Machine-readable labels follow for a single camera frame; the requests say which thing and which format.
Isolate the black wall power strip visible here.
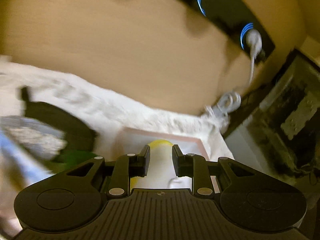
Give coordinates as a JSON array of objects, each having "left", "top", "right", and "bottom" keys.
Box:
[{"left": 181, "top": 0, "right": 275, "bottom": 63}]

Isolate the pink cardboard box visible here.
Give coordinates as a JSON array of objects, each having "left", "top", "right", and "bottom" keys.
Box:
[{"left": 113, "top": 126, "right": 221, "bottom": 193}]

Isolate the green lid glass jar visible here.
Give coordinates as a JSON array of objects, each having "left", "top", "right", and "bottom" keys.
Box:
[{"left": 44, "top": 150, "right": 97, "bottom": 174}]

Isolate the white fringed cloth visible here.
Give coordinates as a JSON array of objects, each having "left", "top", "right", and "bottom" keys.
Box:
[{"left": 0, "top": 55, "right": 234, "bottom": 235}]

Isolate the grey lace fabric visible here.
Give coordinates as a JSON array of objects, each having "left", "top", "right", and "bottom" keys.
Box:
[{"left": 1, "top": 115, "right": 67, "bottom": 160}]

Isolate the white coiled cable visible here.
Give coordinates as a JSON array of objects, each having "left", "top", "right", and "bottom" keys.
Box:
[{"left": 204, "top": 56, "right": 256, "bottom": 120}]

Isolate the dark glass cabinet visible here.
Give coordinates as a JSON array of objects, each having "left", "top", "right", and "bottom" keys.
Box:
[{"left": 223, "top": 50, "right": 319, "bottom": 196}]

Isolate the white power plug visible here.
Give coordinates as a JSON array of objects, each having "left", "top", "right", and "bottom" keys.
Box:
[{"left": 246, "top": 29, "right": 262, "bottom": 59}]

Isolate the yellow white soft toy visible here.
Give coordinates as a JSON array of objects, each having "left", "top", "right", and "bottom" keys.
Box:
[{"left": 131, "top": 140, "right": 176, "bottom": 189}]

